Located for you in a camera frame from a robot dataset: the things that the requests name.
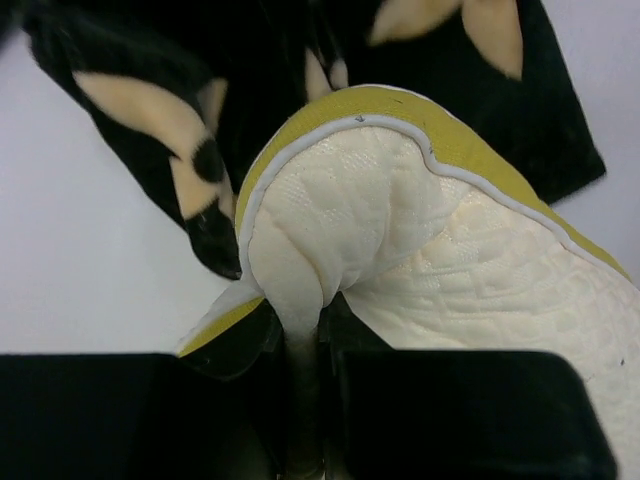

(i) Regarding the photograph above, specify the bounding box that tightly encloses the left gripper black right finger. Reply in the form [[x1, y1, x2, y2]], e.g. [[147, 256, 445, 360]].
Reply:
[[319, 297, 618, 479]]

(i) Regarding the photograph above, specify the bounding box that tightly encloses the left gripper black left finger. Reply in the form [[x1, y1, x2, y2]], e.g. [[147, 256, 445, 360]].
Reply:
[[1, 303, 284, 479]]

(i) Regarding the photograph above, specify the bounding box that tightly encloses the cream pillow with yellow edge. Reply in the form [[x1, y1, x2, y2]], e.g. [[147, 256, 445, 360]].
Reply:
[[178, 85, 639, 479]]

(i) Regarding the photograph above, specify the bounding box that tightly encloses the black floral plush pillowcase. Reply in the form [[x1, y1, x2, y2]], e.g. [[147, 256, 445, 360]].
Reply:
[[1, 1, 606, 280]]

